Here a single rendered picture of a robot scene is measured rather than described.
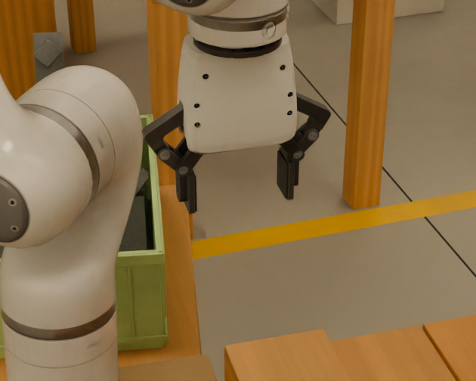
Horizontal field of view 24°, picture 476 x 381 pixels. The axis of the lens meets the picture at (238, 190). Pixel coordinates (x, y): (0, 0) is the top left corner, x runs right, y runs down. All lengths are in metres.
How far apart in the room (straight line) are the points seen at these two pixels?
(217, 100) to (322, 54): 3.48
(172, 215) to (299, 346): 0.54
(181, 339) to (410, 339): 0.35
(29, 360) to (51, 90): 0.28
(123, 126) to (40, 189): 0.14
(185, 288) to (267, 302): 1.28
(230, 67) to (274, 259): 2.27
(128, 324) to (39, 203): 0.64
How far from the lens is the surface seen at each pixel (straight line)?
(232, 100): 0.93
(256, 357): 1.44
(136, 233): 1.72
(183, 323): 1.67
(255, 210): 3.39
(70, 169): 0.99
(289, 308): 2.99
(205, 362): 1.38
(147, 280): 1.55
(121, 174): 1.10
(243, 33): 0.89
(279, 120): 0.96
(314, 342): 1.46
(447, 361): 1.49
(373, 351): 1.49
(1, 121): 0.98
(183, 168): 0.97
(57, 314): 1.10
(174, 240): 1.85
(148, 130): 0.95
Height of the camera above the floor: 1.83
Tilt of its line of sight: 32 degrees down
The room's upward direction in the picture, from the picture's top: straight up
